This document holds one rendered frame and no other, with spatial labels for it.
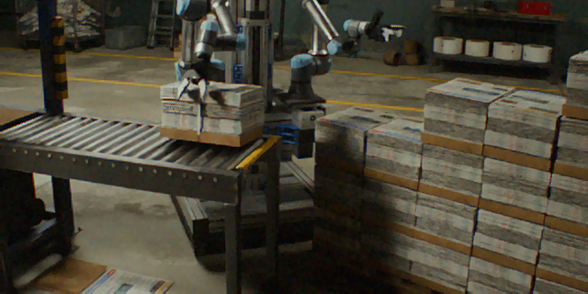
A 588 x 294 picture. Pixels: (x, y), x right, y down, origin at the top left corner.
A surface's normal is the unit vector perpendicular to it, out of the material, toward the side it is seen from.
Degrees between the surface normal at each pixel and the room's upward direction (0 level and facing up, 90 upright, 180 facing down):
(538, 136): 90
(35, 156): 90
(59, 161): 90
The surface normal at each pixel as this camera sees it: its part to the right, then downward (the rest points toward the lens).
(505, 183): -0.62, 0.20
